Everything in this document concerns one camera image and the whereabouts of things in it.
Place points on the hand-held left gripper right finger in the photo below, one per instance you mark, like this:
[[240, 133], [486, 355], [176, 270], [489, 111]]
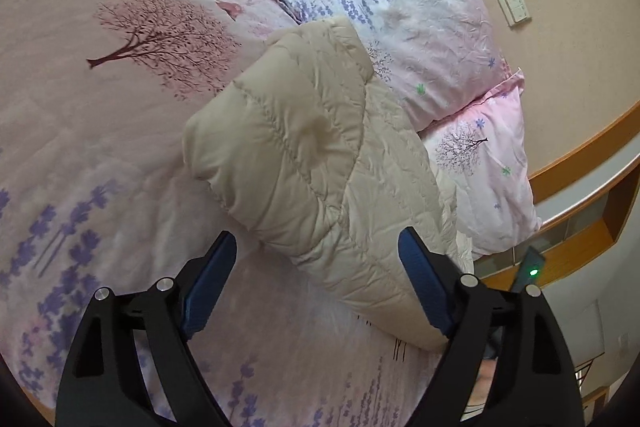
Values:
[[425, 282]]

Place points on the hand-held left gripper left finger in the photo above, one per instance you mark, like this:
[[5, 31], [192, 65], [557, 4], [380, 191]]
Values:
[[207, 287]]

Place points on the cream quilted down jacket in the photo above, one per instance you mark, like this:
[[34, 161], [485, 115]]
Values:
[[310, 157]]

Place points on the wooden headboard shelf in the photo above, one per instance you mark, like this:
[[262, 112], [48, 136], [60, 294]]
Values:
[[575, 247]]

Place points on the pink floral pillow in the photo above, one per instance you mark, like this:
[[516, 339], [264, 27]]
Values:
[[425, 7], [490, 187]]

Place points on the pink floral bed cover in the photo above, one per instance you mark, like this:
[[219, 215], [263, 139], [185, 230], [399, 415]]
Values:
[[100, 132]]

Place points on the white wall switch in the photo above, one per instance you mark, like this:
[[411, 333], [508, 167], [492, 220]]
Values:
[[515, 7]]

